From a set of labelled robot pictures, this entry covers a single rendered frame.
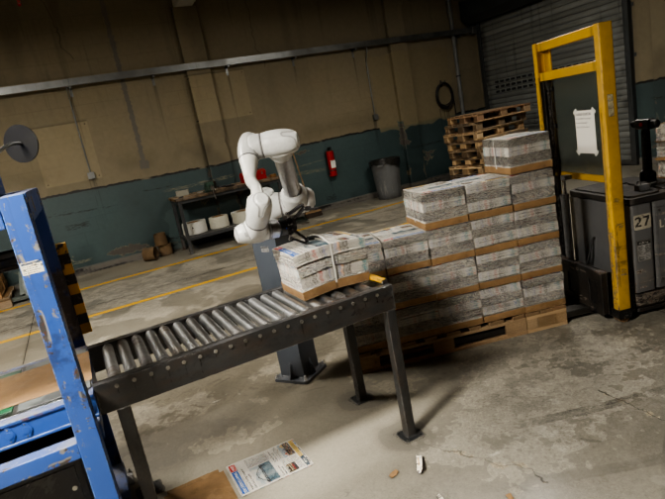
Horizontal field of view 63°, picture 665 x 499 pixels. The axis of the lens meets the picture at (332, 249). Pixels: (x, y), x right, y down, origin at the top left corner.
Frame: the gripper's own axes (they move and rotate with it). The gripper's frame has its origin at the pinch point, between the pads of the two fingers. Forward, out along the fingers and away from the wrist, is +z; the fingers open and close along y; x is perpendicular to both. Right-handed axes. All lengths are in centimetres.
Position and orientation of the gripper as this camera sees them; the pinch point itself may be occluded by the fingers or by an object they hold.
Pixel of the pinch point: (317, 222)
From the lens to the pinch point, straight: 268.3
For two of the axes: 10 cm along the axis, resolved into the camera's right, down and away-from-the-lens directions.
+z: 8.9, -1.7, 4.2
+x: 4.4, 1.3, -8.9
